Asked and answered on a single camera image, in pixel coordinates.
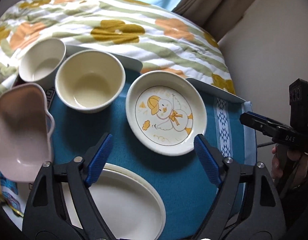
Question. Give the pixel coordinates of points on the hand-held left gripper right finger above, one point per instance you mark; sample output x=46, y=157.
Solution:
x=206, y=160

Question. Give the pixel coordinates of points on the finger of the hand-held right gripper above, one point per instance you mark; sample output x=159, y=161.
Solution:
x=256, y=127
x=263, y=119

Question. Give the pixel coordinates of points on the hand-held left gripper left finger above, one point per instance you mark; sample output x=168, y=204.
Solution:
x=99, y=160

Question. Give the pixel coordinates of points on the duck print plate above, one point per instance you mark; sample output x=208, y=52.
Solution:
x=166, y=115

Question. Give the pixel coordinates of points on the large cream bowl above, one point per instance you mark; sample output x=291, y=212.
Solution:
x=90, y=80

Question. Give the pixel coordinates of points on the small cream bowl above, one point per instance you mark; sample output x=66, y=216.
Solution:
x=41, y=62

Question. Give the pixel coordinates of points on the person's right forearm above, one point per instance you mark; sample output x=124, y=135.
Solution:
x=301, y=180

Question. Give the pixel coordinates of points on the person's right hand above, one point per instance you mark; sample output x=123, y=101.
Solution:
x=277, y=163

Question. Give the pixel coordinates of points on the blue patterned tablecloth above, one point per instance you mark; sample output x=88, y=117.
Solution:
x=184, y=175

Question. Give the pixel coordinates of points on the brown curtain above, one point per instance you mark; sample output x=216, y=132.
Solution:
x=219, y=2

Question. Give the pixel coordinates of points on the floral striped blanket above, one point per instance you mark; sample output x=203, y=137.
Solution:
x=114, y=30

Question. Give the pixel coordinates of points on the short white table guard rail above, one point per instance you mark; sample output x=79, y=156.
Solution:
x=219, y=90

